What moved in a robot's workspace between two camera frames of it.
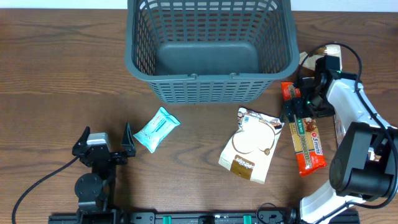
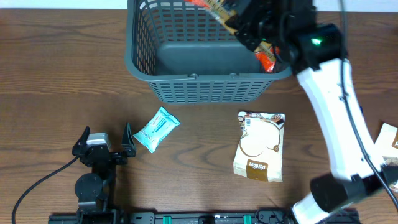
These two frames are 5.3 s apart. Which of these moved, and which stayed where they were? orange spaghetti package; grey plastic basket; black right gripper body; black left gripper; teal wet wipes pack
Moved: orange spaghetti package; black right gripper body
Stayed: teal wet wipes pack; grey plastic basket; black left gripper
